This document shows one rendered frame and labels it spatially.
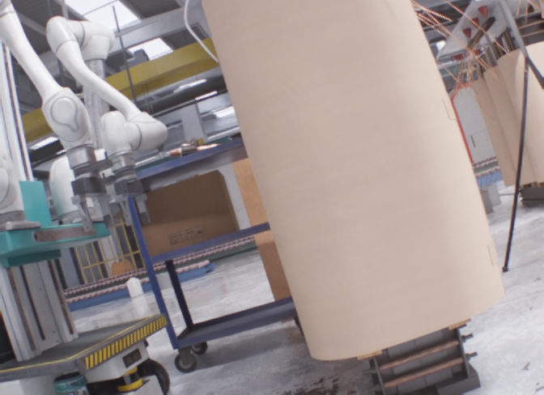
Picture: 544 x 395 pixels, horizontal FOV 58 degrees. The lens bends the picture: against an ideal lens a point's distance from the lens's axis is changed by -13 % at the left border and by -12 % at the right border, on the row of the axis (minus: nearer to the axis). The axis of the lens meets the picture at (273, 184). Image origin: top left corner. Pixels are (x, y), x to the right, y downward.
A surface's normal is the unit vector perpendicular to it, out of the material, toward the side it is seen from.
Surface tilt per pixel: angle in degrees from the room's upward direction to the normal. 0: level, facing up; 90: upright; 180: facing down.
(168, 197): 90
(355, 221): 90
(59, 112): 98
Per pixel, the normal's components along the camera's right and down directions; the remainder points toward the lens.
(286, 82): -0.25, 0.00
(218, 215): 0.00, -0.07
